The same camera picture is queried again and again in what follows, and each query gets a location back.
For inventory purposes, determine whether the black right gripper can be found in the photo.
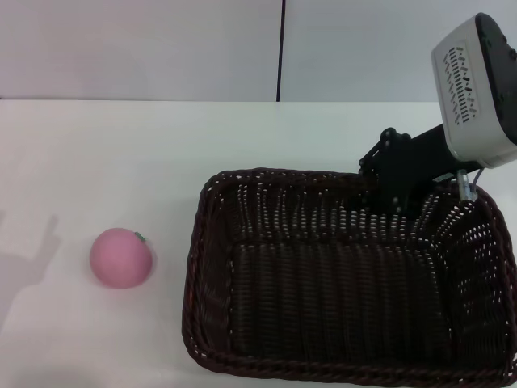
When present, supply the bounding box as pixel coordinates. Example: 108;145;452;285
348;124;464;221

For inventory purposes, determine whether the dark brown woven basket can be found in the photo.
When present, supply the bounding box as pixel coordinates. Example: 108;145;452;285
181;167;517;388

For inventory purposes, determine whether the pink peach toy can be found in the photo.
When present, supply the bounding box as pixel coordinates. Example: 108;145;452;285
89;227;155;289

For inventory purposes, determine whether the grey cable with silver plug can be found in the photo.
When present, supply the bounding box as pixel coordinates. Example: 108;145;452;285
456;166;485;202

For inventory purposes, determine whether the white vented wrist camera box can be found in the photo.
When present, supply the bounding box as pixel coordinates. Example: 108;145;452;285
430;14;517;170

